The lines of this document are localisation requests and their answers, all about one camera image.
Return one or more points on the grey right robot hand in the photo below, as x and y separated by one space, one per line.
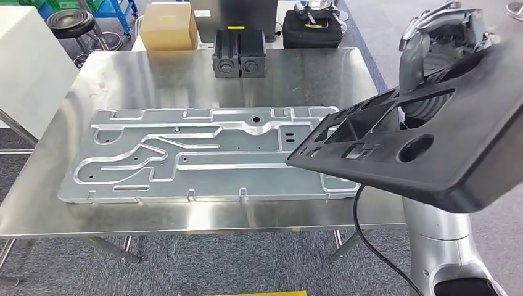
441 45

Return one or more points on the black plastic car panel part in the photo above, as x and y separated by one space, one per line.
470 135

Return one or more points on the steel workbench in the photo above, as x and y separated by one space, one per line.
163 81

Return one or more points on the silver tool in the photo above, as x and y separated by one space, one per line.
318 10

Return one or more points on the black carry case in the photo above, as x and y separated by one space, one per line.
310 36

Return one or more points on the black plastic block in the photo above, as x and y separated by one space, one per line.
225 53
252 53

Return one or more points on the stamped grey metal plate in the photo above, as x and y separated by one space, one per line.
245 179

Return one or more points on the cardboard box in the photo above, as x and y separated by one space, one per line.
167 28

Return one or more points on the blue cart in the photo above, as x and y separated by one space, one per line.
116 12

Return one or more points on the black round stool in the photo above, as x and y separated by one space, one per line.
71 22

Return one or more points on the green crate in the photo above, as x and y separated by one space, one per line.
61 4

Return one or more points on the white box partition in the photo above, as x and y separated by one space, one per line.
32 69

